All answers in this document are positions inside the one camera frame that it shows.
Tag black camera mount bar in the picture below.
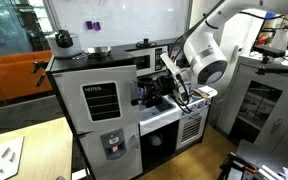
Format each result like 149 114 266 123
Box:
255 64 288 76

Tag orange sofa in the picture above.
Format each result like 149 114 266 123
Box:
0 49 54 102

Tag grey sink basin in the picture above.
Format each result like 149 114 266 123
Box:
138 95 179 123

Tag light wooden desk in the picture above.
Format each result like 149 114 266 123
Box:
0 116 76 180

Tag wooden toy spoon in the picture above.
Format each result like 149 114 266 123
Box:
192 87 211 100

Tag white paper pieces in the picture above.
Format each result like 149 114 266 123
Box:
256 164 288 180

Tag grey round toy object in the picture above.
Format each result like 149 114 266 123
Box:
146 132 166 148

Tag black pot lid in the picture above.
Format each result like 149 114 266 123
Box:
135 37 158 49

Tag white toy oven door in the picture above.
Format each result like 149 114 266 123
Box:
175 106 209 151

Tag grey toy faucet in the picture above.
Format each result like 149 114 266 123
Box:
136 85 145 101

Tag whiteboard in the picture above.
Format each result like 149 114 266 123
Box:
48 0 192 48

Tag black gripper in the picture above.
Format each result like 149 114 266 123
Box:
130 75 176 109

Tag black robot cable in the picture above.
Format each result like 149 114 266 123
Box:
168 31 195 115

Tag small blue cap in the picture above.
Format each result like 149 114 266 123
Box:
264 11 277 20

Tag black white toy kitchen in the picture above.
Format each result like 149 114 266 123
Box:
45 38 218 180

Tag black metal bracket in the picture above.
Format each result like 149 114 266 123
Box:
30 59 50 89

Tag white jug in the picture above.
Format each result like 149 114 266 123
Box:
270 27 288 51

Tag toy fridge door with chalkboard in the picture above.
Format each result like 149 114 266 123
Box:
51 64 141 136

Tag black stereo camera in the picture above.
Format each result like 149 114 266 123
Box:
251 44 287 65

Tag toy fridge door with dispenser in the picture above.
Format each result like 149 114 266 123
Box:
77 122 144 180

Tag metal pan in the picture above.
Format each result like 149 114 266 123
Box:
72 45 114 61

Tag wooden platform board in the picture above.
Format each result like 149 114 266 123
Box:
135 124 242 180

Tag grey toy microwave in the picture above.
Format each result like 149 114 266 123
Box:
127 45 172 77

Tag grey metal plate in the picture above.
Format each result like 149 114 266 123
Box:
235 139 288 180

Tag grey metal cabinet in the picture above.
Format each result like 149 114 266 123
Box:
215 54 288 165

